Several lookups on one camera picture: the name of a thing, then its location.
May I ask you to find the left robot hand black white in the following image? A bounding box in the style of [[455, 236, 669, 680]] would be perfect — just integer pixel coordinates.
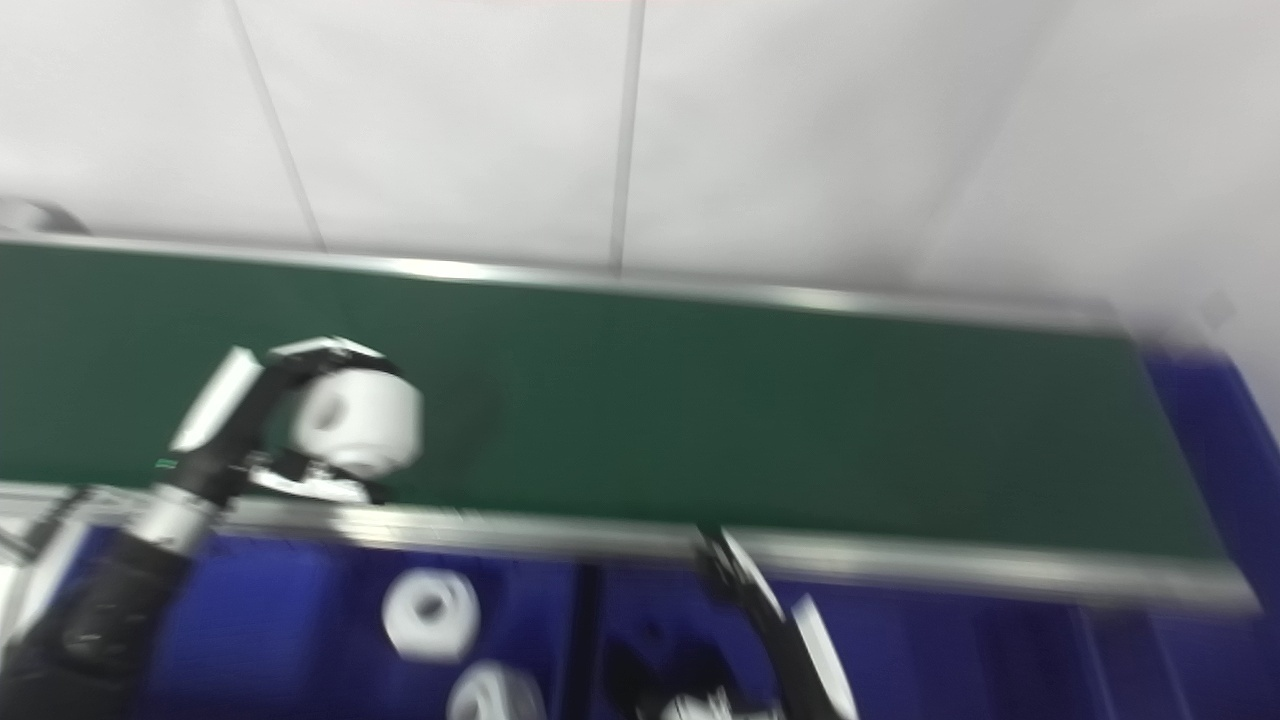
[[158, 336, 403, 507]]

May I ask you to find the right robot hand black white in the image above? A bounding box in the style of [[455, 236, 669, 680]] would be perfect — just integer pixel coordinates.
[[658, 528, 861, 720]]

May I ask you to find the black part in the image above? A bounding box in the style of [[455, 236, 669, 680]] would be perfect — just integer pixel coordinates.
[[605, 620, 746, 720]]

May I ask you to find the blue plastic bin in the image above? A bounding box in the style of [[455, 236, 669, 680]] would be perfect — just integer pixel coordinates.
[[590, 565, 1096, 720], [1080, 345, 1280, 720], [60, 525, 593, 720]]

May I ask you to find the white roll in bin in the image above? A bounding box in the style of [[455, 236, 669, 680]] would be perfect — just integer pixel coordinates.
[[447, 661, 548, 720]]

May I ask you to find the green conveyor belt aluminium frame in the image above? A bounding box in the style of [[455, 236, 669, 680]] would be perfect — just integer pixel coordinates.
[[0, 232, 1263, 613]]

